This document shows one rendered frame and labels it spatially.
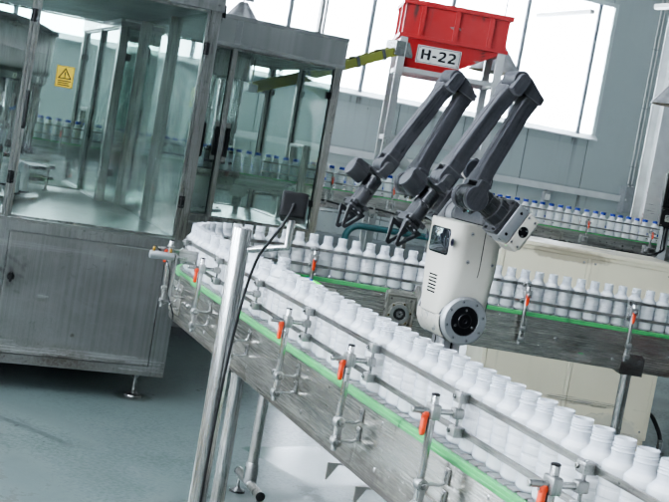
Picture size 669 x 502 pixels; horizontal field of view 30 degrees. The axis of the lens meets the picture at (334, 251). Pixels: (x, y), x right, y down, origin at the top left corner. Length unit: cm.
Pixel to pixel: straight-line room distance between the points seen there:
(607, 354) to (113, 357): 273
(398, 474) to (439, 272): 147
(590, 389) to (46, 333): 326
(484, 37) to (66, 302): 484
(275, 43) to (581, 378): 313
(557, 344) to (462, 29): 533
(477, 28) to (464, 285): 644
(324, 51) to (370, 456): 634
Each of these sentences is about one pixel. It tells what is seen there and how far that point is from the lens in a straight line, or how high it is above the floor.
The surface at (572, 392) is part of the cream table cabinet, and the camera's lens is 774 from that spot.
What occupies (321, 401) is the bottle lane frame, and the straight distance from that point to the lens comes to 309.
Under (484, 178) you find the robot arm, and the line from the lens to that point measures 381.
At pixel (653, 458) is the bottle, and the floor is 115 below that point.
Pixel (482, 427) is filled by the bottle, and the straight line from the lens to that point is 240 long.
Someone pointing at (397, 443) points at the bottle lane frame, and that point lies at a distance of 266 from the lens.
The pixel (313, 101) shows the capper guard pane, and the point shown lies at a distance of 893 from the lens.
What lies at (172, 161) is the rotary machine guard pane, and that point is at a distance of 672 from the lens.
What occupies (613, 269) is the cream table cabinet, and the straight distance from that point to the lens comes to 768.
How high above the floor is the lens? 154
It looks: 5 degrees down
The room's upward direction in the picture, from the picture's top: 10 degrees clockwise
